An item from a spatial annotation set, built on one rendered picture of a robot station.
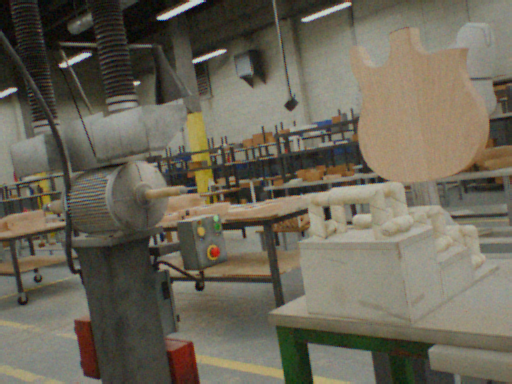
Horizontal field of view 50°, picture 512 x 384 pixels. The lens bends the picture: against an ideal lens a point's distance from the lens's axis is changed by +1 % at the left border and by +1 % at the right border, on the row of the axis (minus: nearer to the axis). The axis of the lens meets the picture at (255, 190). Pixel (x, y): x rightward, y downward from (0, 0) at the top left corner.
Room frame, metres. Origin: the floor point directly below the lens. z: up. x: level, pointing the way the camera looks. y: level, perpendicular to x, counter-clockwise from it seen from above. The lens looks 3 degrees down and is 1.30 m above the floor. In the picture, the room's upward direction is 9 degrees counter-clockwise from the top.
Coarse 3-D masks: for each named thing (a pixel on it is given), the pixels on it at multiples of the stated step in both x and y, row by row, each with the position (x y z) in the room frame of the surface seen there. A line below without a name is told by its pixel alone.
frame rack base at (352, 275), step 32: (320, 256) 1.21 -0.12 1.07; (352, 256) 1.15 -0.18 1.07; (384, 256) 1.09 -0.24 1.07; (416, 256) 1.11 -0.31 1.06; (320, 288) 1.22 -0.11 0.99; (352, 288) 1.16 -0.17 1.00; (384, 288) 1.10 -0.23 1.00; (416, 288) 1.10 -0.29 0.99; (384, 320) 1.11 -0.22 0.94; (416, 320) 1.08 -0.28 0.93
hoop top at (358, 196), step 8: (328, 192) 1.20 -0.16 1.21; (336, 192) 1.18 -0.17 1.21; (344, 192) 1.17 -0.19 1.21; (352, 192) 1.15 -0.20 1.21; (360, 192) 1.13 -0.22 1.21; (368, 192) 1.12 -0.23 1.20; (376, 192) 1.11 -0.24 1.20; (312, 200) 1.22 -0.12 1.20; (320, 200) 1.21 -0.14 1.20; (328, 200) 1.19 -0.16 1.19; (336, 200) 1.18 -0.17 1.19; (344, 200) 1.16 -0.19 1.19; (352, 200) 1.15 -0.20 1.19; (360, 200) 1.13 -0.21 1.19; (368, 200) 1.12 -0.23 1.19
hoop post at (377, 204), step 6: (372, 198) 1.11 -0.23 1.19; (378, 198) 1.11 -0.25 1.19; (372, 204) 1.11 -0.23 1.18; (378, 204) 1.11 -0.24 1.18; (384, 204) 1.11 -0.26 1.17; (372, 210) 1.11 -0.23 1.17; (378, 210) 1.11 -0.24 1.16; (384, 210) 1.11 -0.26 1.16; (372, 216) 1.12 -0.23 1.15; (378, 216) 1.11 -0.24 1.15; (384, 216) 1.11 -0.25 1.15; (372, 222) 1.12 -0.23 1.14; (378, 222) 1.11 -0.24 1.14; (384, 222) 1.11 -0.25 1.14; (378, 228) 1.11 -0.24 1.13; (378, 234) 1.11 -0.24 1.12
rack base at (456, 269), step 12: (444, 252) 1.26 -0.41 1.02; (456, 252) 1.24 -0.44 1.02; (468, 252) 1.27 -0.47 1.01; (444, 264) 1.19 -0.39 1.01; (456, 264) 1.22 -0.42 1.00; (468, 264) 1.26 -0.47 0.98; (444, 276) 1.18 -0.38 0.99; (456, 276) 1.22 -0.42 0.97; (468, 276) 1.26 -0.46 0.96; (444, 288) 1.18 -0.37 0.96; (456, 288) 1.21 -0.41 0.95; (468, 288) 1.25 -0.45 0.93; (444, 300) 1.17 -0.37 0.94
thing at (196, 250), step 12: (204, 216) 2.17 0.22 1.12; (180, 228) 2.13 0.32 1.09; (192, 228) 2.09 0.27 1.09; (204, 228) 2.12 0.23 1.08; (180, 240) 2.14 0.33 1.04; (192, 240) 2.09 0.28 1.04; (204, 240) 2.12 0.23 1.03; (216, 240) 2.16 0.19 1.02; (192, 252) 2.10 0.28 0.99; (204, 252) 2.11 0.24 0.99; (156, 264) 2.20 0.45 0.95; (168, 264) 2.19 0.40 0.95; (192, 264) 2.11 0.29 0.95; (204, 264) 2.10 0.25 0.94; (216, 264) 2.15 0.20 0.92; (192, 276) 2.16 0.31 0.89; (204, 276) 2.15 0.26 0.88
